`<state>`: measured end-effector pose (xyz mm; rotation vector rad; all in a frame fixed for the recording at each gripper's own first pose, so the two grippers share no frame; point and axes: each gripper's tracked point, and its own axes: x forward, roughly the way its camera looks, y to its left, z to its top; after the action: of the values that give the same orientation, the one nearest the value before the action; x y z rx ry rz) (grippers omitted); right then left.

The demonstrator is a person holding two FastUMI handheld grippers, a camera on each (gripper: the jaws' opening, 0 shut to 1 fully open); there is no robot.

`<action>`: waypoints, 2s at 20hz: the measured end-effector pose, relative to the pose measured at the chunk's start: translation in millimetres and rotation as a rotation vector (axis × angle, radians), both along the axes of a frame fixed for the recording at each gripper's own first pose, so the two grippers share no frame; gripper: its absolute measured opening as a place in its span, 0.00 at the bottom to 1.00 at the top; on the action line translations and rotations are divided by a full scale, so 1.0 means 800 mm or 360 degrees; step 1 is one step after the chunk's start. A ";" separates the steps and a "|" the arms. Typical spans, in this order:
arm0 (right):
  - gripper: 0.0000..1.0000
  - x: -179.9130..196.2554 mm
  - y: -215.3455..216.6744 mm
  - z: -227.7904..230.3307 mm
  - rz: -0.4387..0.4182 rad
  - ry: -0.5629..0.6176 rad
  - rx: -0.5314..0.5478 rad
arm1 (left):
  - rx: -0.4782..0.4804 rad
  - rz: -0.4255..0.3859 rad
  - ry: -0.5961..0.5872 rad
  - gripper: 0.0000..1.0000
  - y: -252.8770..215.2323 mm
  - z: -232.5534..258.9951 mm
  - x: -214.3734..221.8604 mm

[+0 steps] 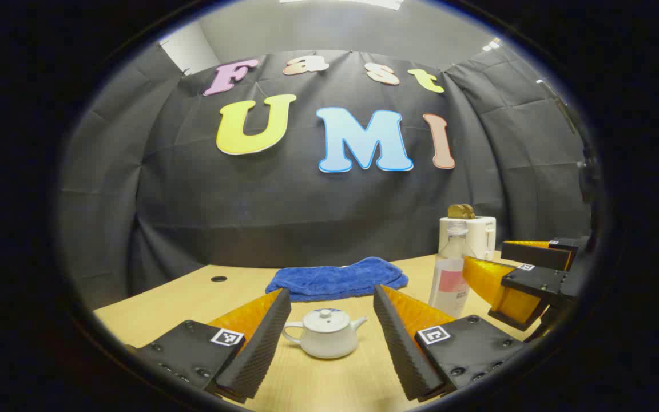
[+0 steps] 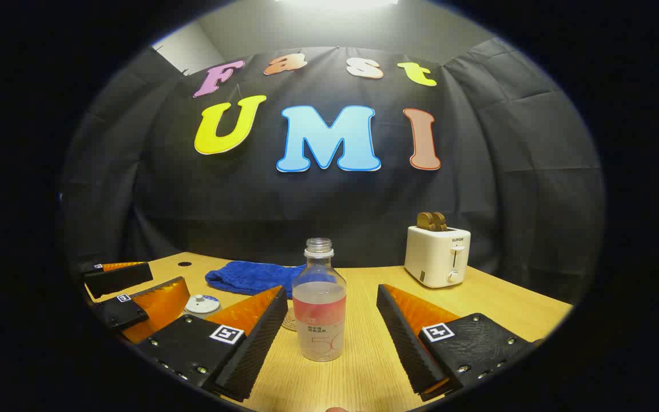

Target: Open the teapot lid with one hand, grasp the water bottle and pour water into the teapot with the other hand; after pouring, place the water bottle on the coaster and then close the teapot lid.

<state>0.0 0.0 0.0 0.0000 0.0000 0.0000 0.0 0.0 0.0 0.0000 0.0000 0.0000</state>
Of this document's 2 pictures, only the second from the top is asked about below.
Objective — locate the round cork coaster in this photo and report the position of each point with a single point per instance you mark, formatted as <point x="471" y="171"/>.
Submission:
<point x="288" y="323"/>

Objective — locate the clear plastic water bottle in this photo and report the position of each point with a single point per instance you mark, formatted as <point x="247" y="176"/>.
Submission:
<point x="319" y="320"/>

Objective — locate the blue towel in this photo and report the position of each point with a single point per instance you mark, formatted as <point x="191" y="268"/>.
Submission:
<point x="243" y="277"/>

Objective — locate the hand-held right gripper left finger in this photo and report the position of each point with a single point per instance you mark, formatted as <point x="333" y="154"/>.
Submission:
<point x="255" y="349"/>

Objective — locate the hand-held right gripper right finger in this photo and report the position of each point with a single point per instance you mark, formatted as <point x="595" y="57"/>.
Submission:
<point x="409" y="343"/>

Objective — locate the brown toast slice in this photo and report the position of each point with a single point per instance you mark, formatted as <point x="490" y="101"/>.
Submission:
<point x="425" y="222"/>
<point x="441" y="222"/>

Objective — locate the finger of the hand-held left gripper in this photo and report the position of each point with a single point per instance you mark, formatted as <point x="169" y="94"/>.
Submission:
<point x="118" y="280"/>
<point x="123" y="312"/>

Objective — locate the white toaster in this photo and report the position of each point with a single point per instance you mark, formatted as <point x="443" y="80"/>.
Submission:
<point x="432" y="257"/>

